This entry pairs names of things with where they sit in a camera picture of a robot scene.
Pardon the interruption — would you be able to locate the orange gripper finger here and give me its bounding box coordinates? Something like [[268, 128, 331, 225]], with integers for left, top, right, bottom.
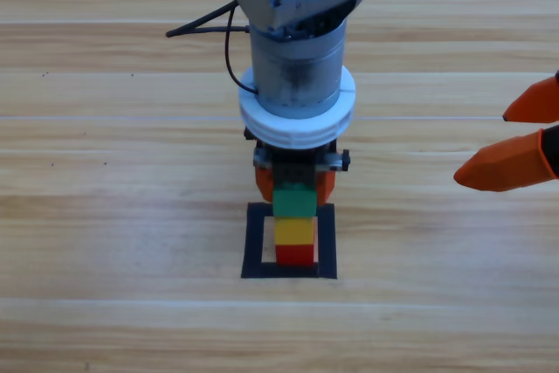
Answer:
[[501, 75, 559, 125], [453, 124, 559, 193]]

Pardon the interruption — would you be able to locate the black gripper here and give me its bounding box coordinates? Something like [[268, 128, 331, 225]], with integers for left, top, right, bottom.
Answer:
[[243, 126, 352, 208]]

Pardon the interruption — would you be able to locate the green wooden cube block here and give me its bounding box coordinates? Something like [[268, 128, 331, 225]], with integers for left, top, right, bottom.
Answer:
[[273, 188, 318, 219]]

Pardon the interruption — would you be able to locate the yellow wooden cube block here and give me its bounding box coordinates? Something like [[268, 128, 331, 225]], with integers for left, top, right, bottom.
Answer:
[[273, 217, 316, 247]]

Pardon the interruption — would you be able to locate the red wooden cube block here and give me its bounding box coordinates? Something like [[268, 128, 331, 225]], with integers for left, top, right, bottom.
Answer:
[[274, 244, 316, 266]]

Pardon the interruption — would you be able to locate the black tape square outline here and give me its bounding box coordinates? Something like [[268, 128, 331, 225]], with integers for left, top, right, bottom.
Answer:
[[240, 202, 338, 280]]

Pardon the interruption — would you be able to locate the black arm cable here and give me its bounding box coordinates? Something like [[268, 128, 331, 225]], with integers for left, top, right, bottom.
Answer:
[[165, 0, 259, 97]]

